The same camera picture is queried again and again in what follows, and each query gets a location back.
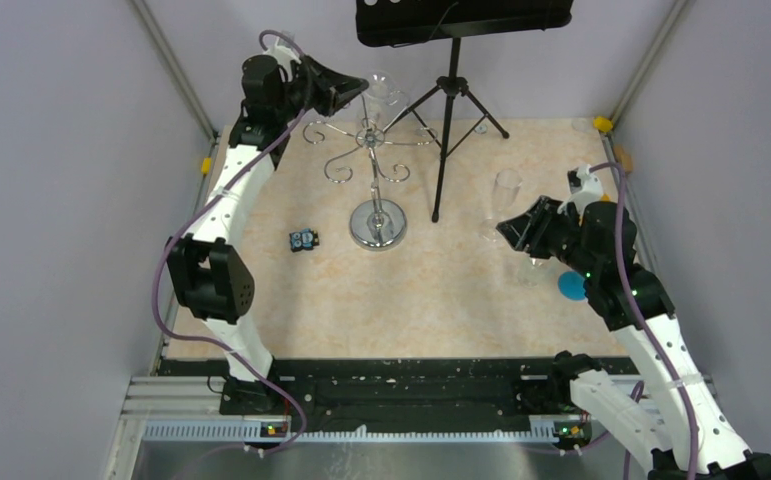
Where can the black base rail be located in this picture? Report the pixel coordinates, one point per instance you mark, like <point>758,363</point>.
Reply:
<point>464,398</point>

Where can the chrome wine glass rack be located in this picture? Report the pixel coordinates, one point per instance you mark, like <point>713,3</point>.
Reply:
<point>377,224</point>

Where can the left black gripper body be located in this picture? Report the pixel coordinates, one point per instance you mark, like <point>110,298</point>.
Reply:
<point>309,88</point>

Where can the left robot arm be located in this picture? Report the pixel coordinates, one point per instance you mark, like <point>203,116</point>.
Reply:
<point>209,277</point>

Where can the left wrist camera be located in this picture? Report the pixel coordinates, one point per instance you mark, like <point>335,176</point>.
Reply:
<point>284,53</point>

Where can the blue wine glass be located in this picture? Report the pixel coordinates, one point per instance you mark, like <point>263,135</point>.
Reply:
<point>571,285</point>

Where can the clear flute glass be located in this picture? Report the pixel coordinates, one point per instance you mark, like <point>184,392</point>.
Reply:
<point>505,190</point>

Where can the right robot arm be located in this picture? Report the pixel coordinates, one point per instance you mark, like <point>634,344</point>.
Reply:
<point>692,439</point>

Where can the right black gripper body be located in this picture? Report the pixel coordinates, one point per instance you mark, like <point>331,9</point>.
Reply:
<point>559,235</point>

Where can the small blue owl toy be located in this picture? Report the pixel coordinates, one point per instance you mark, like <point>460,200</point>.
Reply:
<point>303,240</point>

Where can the yellow corner clamp right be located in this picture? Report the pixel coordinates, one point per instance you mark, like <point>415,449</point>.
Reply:
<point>602,124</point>

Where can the yellow clamp left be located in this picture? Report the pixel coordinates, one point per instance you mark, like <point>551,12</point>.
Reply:
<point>206,165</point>

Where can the black music stand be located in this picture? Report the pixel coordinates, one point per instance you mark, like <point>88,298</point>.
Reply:
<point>399,24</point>

